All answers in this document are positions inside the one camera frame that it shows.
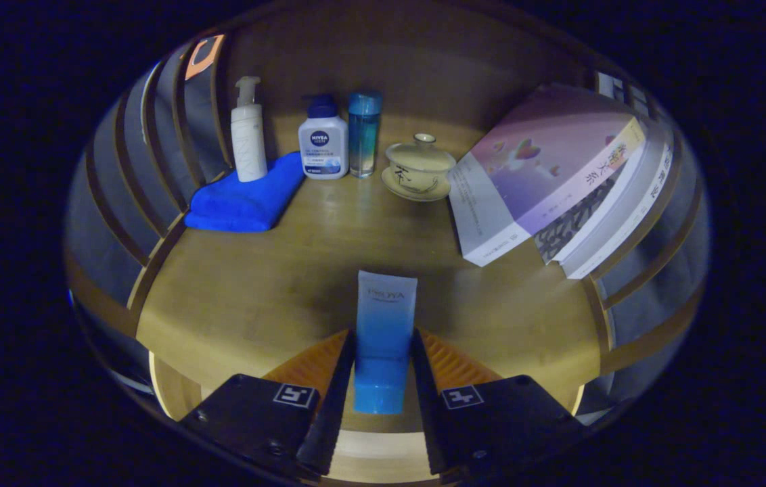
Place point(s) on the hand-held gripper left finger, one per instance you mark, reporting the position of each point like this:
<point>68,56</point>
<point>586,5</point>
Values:
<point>329,419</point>

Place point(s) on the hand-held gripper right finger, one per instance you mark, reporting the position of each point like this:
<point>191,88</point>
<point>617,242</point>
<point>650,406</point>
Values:
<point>427,419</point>

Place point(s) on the blue cosmetic tube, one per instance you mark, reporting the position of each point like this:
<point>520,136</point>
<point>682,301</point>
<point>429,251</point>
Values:
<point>383,325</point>

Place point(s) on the wooden countertop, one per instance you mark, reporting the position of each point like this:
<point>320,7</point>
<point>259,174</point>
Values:
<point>275,284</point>

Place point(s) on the wooden cabinet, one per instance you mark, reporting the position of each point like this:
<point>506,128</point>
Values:
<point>423,61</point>

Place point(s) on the blue folded towel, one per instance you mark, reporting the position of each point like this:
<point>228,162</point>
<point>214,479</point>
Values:
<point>248,199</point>

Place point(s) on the beige lidded teacup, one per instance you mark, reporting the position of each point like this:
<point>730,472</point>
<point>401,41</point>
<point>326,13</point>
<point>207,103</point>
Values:
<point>418,169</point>

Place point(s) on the dark patterned cover book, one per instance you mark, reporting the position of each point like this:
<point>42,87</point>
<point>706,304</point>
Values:
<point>579,220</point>

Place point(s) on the plain white book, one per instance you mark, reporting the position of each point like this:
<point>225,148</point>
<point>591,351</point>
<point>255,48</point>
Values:
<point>610,226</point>

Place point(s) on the white lotion bottle blue cap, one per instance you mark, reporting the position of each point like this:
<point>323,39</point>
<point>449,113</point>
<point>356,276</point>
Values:
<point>322,152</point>

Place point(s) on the purple cover book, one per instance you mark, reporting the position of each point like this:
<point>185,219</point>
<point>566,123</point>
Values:
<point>545,162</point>

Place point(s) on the white pump bottle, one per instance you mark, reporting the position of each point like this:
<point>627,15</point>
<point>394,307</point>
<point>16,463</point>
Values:
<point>249,145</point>

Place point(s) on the teal glass bottle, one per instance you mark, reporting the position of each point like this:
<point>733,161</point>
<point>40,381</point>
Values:
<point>364,135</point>

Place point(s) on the white book with printed spine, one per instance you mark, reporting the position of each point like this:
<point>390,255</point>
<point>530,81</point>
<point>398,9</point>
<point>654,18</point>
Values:
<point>657,189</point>

